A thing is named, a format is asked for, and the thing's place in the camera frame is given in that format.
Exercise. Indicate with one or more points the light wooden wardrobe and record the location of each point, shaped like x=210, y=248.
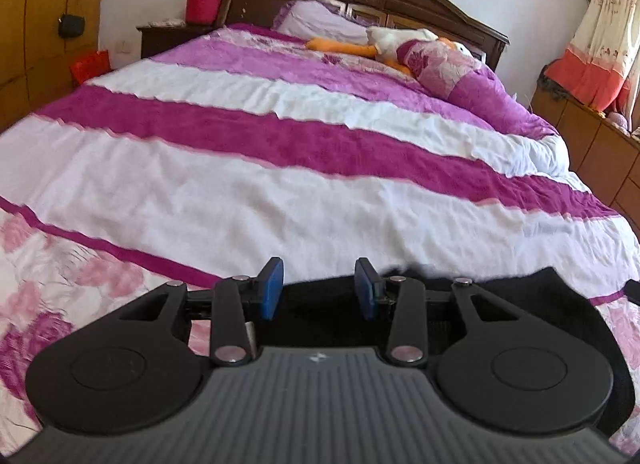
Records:
x=30, y=19

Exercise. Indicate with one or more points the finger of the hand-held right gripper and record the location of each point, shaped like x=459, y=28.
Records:
x=634, y=292

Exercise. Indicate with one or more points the cream and coral curtain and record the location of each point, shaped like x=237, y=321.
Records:
x=595, y=44

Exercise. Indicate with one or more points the low wooden cabinet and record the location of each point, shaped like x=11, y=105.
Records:
x=585, y=139

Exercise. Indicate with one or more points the folded purple floral quilt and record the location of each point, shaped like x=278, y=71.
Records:
x=475, y=89

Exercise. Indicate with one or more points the dark cloth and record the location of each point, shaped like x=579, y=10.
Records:
x=550, y=81

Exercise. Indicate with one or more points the pink knitted item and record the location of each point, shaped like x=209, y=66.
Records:
x=619, y=120

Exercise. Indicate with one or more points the purple white pillow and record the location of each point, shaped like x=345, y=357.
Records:
x=320, y=21

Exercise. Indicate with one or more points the patterned nightstand cloth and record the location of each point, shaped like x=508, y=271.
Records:
x=167, y=23

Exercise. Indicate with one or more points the red bag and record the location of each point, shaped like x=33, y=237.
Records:
x=90, y=66

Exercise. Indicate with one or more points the purple white striped bedspread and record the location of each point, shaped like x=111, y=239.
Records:
x=250, y=169

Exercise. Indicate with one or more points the dark wooden nightstand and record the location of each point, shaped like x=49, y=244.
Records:
x=160, y=41

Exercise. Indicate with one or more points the white orange plush duck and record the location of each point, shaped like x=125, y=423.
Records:
x=400, y=41

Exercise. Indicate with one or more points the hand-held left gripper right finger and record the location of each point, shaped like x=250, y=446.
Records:
x=365, y=290

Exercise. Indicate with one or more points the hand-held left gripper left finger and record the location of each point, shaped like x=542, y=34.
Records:
x=272, y=290

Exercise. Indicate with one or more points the red bucket with green rim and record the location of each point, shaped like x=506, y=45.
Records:
x=202, y=6

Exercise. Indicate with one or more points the black button cardigan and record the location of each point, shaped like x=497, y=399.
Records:
x=550, y=304

